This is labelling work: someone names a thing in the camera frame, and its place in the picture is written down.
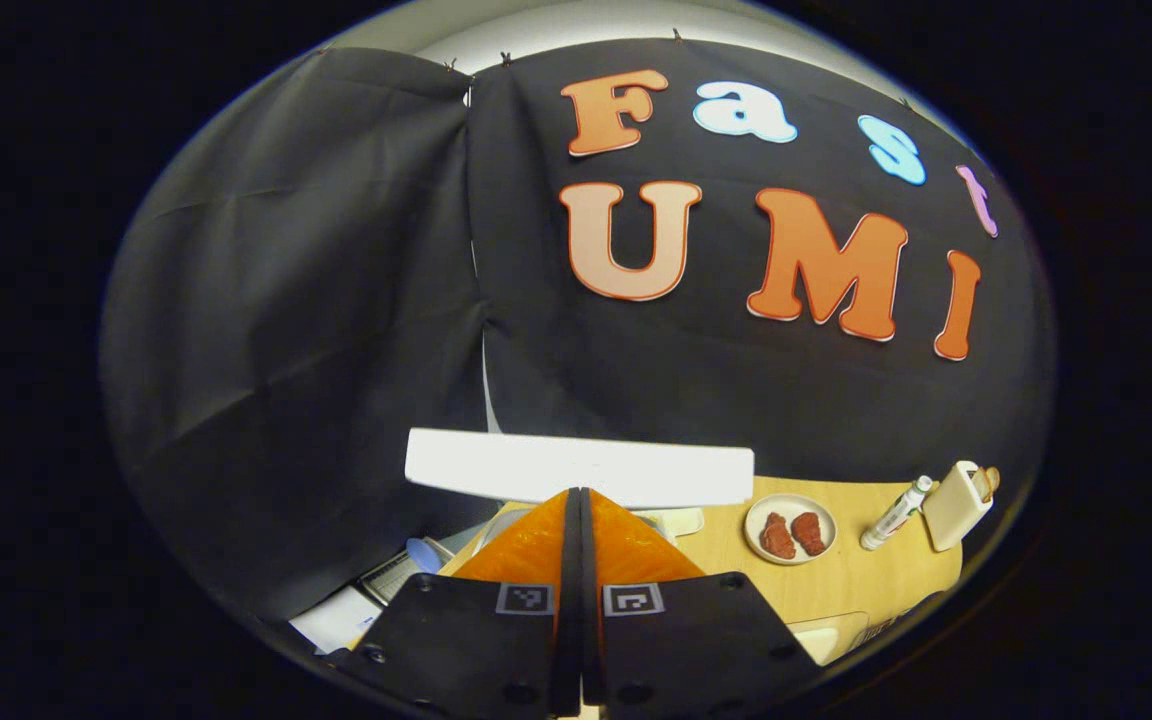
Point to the red meat piece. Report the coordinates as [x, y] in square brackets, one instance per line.
[777, 536]
[809, 532]

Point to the white rice cooker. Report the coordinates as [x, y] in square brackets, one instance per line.
[576, 465]

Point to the white paper sheet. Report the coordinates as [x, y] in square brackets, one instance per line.
[336, 618]

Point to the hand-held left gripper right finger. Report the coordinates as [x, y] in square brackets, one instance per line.
[676, 650]

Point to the black backdrop cloth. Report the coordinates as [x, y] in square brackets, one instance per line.
[316, 350]

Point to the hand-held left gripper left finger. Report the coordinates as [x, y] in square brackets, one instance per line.
[496, 650]

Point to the round cream plate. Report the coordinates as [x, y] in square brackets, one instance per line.
[791, 502]

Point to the blue round lid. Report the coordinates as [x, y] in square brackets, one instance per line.
[423, 555]

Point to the white squeeze tube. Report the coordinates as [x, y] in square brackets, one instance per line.
[896, 512]

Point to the white divided seasoning dish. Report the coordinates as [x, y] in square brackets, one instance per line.
[681, 520]

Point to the row of backdrop clips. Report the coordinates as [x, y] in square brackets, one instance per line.
[676, 34]

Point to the clear plastic box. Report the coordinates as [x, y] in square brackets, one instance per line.
[391, 578]

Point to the cream chopstick holder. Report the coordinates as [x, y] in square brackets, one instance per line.
[954, 505]

